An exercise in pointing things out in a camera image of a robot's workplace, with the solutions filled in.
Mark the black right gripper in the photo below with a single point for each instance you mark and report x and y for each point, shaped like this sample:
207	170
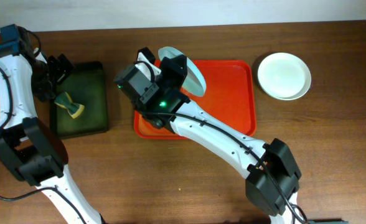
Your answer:
174	71

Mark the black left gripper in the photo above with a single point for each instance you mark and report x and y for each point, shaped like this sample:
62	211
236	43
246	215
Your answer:
58	66

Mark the yellow green sponge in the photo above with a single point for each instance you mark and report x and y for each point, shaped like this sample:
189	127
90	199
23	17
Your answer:
64	101

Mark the light blue plate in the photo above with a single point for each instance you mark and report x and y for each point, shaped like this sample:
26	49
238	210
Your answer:
194	82

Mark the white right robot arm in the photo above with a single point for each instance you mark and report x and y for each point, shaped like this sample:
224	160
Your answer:
270	171

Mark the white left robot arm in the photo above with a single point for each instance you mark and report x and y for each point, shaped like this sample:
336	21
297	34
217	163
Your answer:
28	148

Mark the dark green tray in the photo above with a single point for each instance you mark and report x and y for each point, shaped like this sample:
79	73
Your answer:
85	85

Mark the red plastic tray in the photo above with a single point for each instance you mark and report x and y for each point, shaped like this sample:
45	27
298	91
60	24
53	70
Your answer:
229	95

